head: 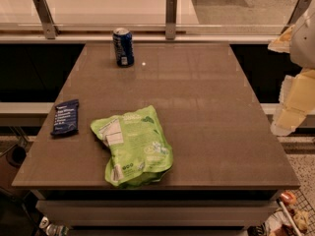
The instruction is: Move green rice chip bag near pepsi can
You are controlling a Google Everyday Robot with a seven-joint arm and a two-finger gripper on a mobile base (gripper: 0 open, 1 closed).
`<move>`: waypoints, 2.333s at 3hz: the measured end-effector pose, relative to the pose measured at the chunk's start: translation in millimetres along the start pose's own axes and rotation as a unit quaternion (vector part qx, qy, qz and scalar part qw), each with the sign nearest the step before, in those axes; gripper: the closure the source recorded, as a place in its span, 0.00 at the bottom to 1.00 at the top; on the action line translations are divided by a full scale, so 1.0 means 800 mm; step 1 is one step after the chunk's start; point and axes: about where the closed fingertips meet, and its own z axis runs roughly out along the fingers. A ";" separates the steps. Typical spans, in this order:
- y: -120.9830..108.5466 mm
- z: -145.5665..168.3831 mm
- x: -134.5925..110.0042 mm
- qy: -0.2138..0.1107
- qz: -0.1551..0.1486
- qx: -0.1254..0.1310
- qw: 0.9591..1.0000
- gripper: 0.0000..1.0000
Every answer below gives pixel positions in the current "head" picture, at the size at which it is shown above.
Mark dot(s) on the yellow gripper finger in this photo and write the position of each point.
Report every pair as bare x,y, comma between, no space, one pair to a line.
282,43
297,100

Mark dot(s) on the dark round stool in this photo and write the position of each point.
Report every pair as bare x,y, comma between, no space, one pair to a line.
16,156

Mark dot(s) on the right metal railing bracket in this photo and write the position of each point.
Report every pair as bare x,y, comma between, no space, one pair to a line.
300,7

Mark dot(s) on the left metal railing bracket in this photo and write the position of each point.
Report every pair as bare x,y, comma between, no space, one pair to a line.
50,30

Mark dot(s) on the bottles under table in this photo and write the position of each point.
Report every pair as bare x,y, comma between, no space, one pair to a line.
51,229

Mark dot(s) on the middle metal railing bracket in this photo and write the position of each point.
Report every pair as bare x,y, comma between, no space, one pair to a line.
170,19

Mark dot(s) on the green rice chip bag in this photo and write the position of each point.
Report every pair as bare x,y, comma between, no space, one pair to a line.
139,152

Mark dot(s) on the blue pepsi can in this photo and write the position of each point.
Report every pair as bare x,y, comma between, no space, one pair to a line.
123,46

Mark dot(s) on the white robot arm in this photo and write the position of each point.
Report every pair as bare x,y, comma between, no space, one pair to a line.
302,45

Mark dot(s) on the wire basket with items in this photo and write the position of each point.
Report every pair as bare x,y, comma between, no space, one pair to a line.
295,216

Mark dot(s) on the metal railing bracket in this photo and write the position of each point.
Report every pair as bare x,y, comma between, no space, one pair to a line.
300,7
50,30
170,19

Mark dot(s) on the dark blue snack bar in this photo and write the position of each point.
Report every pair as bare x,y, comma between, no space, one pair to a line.
66,118

